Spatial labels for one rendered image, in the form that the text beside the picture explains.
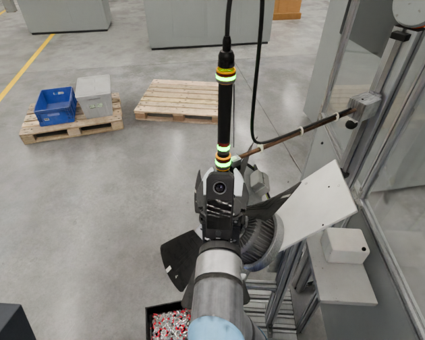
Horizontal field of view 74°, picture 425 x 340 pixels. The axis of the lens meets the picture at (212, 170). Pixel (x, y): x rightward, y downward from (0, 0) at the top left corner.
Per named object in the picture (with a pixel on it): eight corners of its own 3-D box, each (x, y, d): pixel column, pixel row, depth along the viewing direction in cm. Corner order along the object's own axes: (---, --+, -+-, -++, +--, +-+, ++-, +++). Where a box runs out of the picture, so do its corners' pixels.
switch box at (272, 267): (295, 273, 153) (303, 251, 138) (267, 272, 154) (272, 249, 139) (292, 258, 160) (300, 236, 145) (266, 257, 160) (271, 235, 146)
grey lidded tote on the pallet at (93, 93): (114, 95, 409) (109, 73, 387) (116, 116, 365) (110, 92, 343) (84, 99, 400) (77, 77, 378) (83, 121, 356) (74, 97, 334)
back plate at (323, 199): (221, 214, 157) (220, 213, 157) (328, 139, 120) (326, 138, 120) (218, 314, 118) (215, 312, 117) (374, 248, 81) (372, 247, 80)
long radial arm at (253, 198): (264, 219, 124) (245, 207, 120) (251, 227, 128) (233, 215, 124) (259, 175, 146) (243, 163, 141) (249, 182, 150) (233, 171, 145)
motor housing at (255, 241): (239, 229, 134) (219, 217, 129) (276, 206, 122) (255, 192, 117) (241, 274, 117) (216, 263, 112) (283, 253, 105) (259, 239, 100)
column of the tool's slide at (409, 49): (297, 280, 215) (404, 22, 94) (304, 289, 210) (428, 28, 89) (291, 285, 212) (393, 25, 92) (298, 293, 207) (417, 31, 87)
